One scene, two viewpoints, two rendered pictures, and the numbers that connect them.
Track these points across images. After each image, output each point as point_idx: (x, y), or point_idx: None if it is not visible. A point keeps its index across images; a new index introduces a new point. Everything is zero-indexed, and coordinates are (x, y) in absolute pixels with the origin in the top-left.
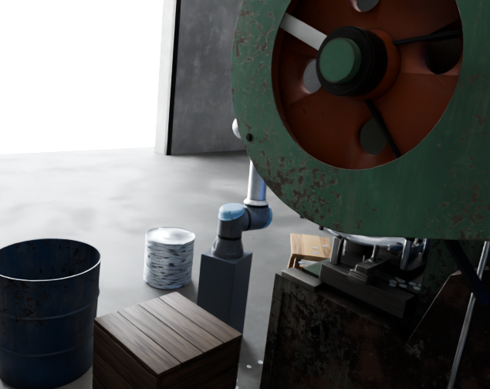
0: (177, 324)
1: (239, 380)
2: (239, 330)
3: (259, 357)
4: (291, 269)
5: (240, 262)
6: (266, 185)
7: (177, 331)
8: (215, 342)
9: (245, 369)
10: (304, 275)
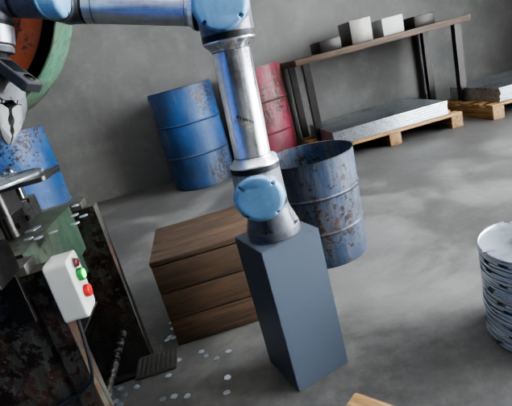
0: (199, 234)
1: (213, 362)
2: (287, 370)
3: (236, 395)
4: (77, 201)
5: (242, 244)
6: (231, 130)
7: (190, 234)
8: (156, 250)
9: (226, 373)
10: (59, 206)
